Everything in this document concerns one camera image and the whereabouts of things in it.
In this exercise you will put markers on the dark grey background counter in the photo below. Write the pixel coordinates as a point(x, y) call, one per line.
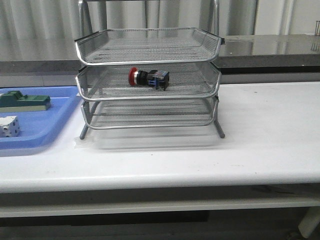
point(240, 54)

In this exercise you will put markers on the red emergency stop button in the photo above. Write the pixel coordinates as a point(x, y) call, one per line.
point(154, 78)

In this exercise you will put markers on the green terminal block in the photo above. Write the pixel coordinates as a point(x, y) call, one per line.
point(15, 101)

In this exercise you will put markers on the grey metal rack frame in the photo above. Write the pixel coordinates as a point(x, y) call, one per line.
point(215, 122)

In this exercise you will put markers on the silver mesh top tray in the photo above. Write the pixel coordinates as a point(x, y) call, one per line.
point(148, 46)

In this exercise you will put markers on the white table leg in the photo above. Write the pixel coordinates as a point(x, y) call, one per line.
point(309, 222)

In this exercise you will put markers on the white circuit breaker block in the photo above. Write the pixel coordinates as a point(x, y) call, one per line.
point(9, 126)

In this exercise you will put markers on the blue plastic tray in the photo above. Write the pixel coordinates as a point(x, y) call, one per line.
point(38, 129)

